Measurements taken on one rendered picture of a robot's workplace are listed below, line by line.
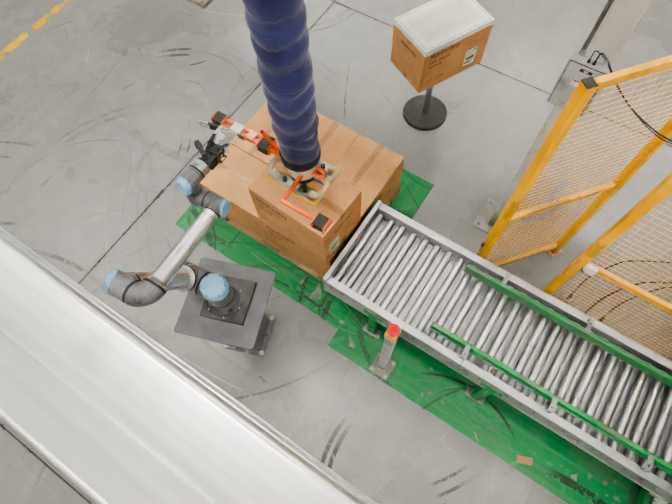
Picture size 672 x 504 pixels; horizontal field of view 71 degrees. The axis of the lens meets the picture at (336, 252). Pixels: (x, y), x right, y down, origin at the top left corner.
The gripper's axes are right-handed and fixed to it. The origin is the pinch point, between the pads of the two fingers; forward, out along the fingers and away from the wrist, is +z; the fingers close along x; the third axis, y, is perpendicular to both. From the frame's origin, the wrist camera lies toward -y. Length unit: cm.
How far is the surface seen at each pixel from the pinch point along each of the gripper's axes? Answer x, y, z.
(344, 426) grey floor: -158, 117, -77
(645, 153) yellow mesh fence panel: -26, 185, 121
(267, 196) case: -63, 9, 6
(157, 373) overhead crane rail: 163, 122, -94
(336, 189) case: -63, 42, 33
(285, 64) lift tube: 51, 35, 14
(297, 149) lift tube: -6.4, 33.2, 14.6
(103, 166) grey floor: -157, -182, -10
